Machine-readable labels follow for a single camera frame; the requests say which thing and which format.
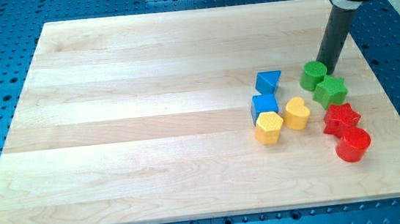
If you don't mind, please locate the wooden board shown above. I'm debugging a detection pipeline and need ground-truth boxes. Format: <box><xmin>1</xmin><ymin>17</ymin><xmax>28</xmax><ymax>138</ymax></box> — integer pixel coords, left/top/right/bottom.
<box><xmin>0</xmin><ymin>0</ymin><xmax>400</xmax><ymax>224</ymax></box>

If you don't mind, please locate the green cylinder block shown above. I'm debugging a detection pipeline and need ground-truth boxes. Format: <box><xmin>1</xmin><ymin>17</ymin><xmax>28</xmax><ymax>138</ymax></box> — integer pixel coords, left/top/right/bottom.
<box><xmin>300</xmin><ymin>61</ymin><xmax>327</xmax><ymax>92</ymax></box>

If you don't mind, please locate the blue triangle block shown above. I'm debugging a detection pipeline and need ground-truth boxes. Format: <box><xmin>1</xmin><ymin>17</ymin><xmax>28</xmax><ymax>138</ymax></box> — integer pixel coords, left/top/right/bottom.
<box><xmin>255</xmin><ymin>70</ymin><xmax>281</xmax><ymax>94</ymax></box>

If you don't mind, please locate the yellow hexagon block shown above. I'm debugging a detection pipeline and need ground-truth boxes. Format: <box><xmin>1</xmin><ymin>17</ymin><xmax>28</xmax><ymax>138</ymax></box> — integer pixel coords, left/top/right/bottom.
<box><xmin>254</xmin><ymin>111</ymin><xmax>284</xmax><ymax>145</ymax></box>

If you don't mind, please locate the green star block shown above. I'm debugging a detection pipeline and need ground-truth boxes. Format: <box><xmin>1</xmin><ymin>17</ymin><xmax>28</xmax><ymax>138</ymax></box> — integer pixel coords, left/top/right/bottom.
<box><xmin>313</xmin><ymin>75</ymin><xmax>348</xmax><ymax>110</ymax></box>

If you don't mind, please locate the blue cube block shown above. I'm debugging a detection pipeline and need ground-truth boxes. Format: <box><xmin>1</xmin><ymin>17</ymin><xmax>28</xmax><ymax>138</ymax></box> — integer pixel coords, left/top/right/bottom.
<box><xmin>251</xmin><ymin>94</ymin><xmax>279</xmax><ymax>124</ymax></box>

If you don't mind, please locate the red star block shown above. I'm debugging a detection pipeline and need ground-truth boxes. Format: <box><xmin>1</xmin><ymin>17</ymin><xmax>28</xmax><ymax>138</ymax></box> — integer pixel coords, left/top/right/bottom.
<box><xmin>323</xmin><ymin>103</ymin><xmax>361</xmax><ymax>138</ymax></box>

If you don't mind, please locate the red cylinder block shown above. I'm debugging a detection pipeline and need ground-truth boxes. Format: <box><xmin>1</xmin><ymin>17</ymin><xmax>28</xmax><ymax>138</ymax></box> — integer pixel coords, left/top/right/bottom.
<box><xmin>336</xmin><ymin>127</ymin><xmax>371</xmax><ymax>163</ymax></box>

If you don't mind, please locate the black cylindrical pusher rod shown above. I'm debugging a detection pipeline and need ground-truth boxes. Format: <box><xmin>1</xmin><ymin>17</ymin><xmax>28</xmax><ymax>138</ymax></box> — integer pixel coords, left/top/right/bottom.
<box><xmin>316</xmin><ymin>5</ymin><xmax>356</xmax><ymax>75</ymax></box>

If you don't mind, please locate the yellow heart block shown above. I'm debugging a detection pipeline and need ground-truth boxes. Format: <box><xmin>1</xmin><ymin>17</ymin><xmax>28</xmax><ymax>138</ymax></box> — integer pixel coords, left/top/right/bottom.
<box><xmin>284</xmin><ymin>97</ymin><xmax>311</xmax><ymax>130</ymax></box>

